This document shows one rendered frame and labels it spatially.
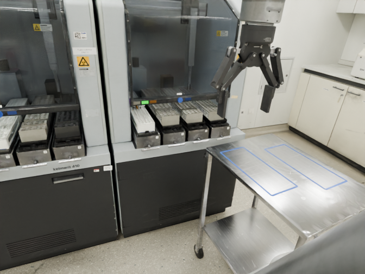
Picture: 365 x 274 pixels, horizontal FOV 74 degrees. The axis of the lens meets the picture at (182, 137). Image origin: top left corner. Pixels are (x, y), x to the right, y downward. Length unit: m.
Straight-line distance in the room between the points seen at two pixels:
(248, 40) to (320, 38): 3.05
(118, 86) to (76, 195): 0.64
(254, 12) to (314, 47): 3.01
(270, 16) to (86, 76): 0.92
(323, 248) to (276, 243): 1.40
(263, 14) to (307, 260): 0.47
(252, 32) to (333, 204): 0.72
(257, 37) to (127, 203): 1.25
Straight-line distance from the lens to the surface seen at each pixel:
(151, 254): 1.77
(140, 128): 1.34
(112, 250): 1.82
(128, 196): 1.54
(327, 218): 0.99
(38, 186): 1.44
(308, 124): 3.48
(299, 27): 3.33
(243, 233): 1.57
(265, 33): 0.59
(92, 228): 1.66
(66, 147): 1.31
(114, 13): 1.25
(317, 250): 0.20
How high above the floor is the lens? 1.42
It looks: 27 degrees down
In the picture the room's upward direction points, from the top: 3 degrees clockwise
